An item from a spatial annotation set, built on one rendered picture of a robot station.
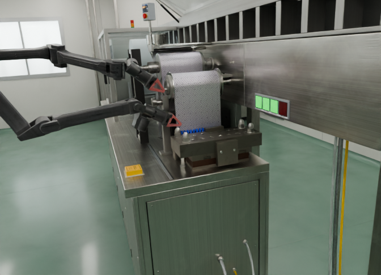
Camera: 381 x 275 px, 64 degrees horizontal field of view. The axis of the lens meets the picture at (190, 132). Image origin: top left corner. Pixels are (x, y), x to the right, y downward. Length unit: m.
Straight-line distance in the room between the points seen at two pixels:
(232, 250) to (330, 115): 0.84
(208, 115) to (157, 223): 0.57
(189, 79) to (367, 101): 0.83
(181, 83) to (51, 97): 5.74
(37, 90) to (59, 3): 1.79
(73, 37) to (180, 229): 5.95
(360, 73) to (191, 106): 0.81
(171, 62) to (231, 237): 0.95
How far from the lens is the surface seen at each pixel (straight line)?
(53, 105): 7.09
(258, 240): 1.63
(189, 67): 1.73
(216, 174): 1.35
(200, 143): 1.34
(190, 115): 1.51
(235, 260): 1.62
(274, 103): 1.27
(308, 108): 1.12
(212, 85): 1.53
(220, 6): 1.74
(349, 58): 0.98
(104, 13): 7.03
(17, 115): 1.31
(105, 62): 1.45
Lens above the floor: 1.43
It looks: 15 degrees down
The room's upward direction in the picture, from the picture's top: 3 degrees counter-clockwise
